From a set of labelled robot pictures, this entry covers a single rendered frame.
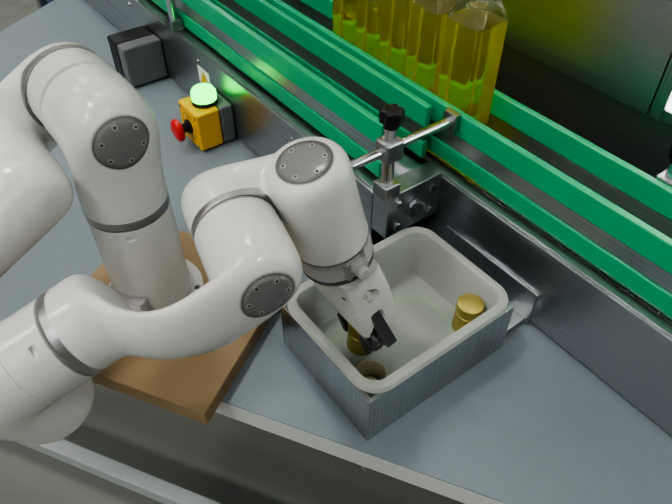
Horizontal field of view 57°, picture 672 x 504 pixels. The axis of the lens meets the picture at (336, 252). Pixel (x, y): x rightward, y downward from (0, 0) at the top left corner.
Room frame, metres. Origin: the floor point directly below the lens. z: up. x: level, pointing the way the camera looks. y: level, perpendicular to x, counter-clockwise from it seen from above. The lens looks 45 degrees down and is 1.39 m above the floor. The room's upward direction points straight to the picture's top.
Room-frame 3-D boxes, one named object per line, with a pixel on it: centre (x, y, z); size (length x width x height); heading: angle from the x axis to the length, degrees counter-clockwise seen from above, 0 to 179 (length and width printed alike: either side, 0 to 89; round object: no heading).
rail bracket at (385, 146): (0.63, -0.08, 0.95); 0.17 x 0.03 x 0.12; 127
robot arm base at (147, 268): (0.53, 0.25, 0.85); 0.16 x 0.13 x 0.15; 153
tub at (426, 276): (0.48, -0.07, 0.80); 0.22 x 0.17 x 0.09; 127
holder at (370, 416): (0.50, -0.09, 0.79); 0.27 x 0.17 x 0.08; 127
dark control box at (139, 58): (1.16, 0.40, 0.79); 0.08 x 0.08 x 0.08; 37
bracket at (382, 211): (0.64, -0.10, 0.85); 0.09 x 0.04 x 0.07; 127
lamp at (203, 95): (0.94, 0.22, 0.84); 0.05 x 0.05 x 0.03
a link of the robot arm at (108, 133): (0.55, 0.25, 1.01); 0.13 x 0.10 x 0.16; 38
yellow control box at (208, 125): (0.94, 0.23, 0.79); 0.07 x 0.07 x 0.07; 37
